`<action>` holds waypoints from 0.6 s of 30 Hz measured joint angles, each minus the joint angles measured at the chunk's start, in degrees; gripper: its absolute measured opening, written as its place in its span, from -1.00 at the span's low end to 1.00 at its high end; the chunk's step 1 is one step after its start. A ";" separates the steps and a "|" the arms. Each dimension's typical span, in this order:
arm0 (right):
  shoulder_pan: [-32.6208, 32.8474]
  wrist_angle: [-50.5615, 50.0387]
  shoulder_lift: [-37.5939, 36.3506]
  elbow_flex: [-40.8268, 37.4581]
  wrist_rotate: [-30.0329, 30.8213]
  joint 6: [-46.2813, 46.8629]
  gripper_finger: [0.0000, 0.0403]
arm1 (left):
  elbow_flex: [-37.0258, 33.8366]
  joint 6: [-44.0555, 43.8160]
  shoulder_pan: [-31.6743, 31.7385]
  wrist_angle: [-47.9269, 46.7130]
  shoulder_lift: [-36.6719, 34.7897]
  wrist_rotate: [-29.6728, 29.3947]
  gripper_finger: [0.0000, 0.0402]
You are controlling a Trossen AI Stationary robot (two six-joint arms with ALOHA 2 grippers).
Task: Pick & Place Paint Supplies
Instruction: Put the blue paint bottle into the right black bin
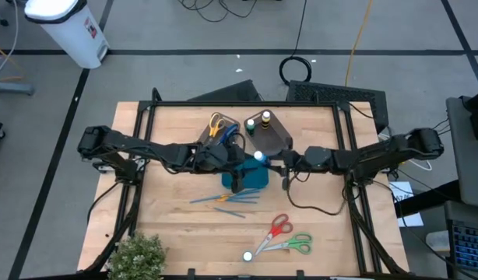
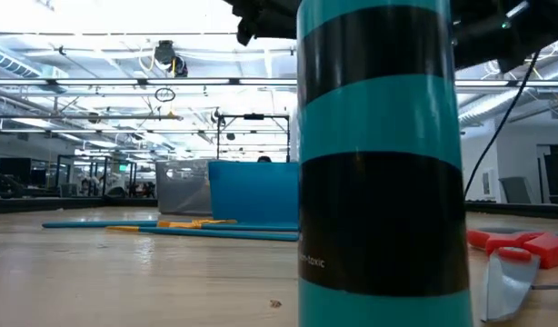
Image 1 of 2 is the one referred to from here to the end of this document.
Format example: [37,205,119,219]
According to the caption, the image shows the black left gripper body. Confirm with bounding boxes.
[195,143,246,194]

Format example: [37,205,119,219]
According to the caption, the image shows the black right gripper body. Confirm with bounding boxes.
[278,149,308,192]

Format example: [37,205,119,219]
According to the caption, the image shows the blue paint bottle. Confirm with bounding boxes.
[253,150,270,166]

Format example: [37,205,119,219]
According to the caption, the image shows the blue-handled scissors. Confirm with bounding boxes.
[216,123,240,148]

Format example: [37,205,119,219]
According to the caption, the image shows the yellow-handled scissors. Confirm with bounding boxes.
[208,112,227,139]

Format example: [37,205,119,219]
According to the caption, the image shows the red-handled scissors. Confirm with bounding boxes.
[254,213,294,257]

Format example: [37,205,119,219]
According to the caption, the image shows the green-handled scissors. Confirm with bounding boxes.
[262,232,314,256]

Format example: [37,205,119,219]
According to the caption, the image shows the grey plastic storage bin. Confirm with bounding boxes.
[198,111,242,151]
[243,109,294,157]

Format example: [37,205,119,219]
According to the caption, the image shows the blue plastic tray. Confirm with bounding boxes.
[221,157,270,191]

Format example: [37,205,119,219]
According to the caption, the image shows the black flat panel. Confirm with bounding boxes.
[187,79,263,103]

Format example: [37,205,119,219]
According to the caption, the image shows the black perforated case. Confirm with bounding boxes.
[286,80,389,135]

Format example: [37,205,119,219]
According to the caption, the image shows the green potted plant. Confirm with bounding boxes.
[105,232,167,280]

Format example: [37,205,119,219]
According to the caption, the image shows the white paper sheet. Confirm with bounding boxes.
[388,181,424,228]

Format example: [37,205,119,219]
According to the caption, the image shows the black desk bar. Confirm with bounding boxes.
[394,180,461,218]

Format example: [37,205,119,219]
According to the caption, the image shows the white chair seat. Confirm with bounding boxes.
[425,230,452,254]

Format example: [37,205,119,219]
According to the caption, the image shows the grey desk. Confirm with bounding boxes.
[445,96,478,209]

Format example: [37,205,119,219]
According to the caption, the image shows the white trash can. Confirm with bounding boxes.
[23,0,111,70]

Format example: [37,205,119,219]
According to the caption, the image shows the backlit keyboard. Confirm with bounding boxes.
[448,220,478,273]

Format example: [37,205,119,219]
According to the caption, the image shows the grey stand base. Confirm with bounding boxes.
[0,79,35,96]

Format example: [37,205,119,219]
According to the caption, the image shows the black metal rig frame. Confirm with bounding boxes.
[77,87,409,280]

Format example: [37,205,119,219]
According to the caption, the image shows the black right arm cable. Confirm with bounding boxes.
[284,173,348,217]

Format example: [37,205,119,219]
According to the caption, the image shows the black coiled cable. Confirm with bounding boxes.
[278,0,314,87]

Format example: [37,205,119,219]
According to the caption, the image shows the black left base cable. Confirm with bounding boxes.
[86,180,122,226]

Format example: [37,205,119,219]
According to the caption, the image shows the black tangled cables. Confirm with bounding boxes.
[176,0,259,23]

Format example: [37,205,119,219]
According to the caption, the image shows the yellow cable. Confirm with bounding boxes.
[344,0,374,88]

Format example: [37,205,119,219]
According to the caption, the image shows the thin white cable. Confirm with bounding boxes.
[0,0,20,82]

